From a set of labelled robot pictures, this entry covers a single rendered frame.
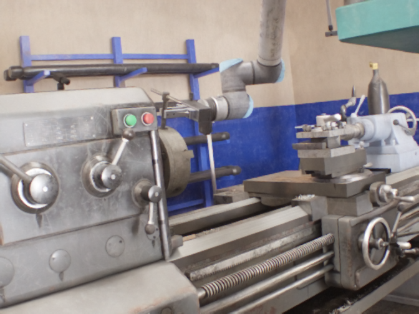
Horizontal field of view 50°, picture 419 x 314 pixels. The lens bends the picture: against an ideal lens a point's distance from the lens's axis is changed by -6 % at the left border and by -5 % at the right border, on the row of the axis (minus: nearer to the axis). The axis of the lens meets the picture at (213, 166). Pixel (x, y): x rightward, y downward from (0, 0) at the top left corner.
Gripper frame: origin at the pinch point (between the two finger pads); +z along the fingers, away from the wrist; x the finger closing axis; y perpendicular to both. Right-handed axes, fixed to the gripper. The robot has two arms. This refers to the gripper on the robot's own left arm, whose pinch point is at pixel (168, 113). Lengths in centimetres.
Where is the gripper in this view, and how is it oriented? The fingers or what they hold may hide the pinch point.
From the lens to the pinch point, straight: 161.3
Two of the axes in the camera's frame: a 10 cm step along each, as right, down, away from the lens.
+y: 0.8, -9.3, -3.6
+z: -8.3, 1.4, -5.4
